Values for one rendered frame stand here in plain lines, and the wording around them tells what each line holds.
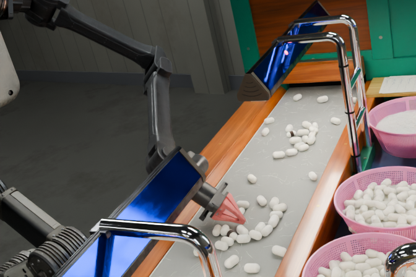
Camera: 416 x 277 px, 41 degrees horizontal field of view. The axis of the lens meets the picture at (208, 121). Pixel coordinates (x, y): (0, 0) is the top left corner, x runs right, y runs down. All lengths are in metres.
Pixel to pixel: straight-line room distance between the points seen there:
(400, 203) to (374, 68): 0.74
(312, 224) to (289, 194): 0.19
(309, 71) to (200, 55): 2.41
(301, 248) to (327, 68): 0.91
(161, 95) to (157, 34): 3.20
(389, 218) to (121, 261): 0.73
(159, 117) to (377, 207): 0.59
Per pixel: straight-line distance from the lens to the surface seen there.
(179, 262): 1.35
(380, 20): 1.99
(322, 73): 2.03
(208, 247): 0.75
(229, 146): 1.75
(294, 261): 1.22
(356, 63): 1.61
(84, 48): 5.51
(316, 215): 1.35
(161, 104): 1.54
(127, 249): 0.83
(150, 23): 4.77
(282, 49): 1.46
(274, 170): 1.62
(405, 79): 2.00
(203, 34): 4.28
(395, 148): 1.71
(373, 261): 1.24
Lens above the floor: 1.52
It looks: 23 degrees down
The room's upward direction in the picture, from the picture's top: 14 degrees counter-clockwise
